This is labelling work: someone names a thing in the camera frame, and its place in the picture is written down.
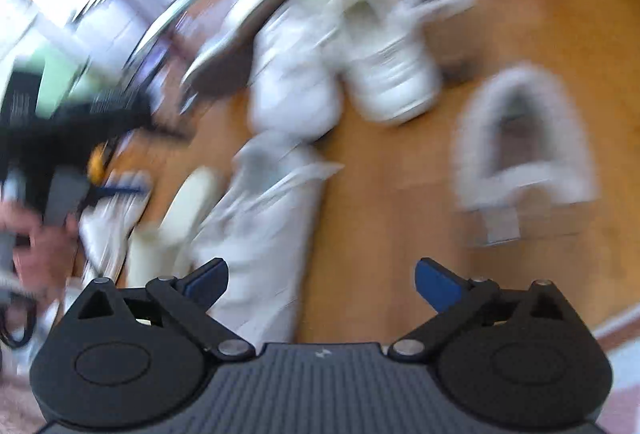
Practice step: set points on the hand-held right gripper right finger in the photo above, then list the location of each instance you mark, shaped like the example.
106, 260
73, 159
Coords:
440, 284

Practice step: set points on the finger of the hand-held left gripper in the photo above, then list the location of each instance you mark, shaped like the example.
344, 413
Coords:
120, 190

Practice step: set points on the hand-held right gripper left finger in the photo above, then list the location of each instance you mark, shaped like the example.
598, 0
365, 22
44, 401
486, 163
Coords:
207, 284

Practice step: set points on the white clog with charms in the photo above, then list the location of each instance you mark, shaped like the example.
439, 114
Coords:
112, 234
395, 74

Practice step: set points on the cream slide sandal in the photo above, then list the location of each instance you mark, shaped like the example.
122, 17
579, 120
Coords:
170, 224

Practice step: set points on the white mesh sneaker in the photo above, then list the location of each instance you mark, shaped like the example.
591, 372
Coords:
240, 14

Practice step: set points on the person's left hand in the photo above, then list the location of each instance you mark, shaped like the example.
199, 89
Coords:
35, 244

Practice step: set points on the yellow rubber chicken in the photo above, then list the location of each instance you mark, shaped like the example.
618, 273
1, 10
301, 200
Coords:
97, 161

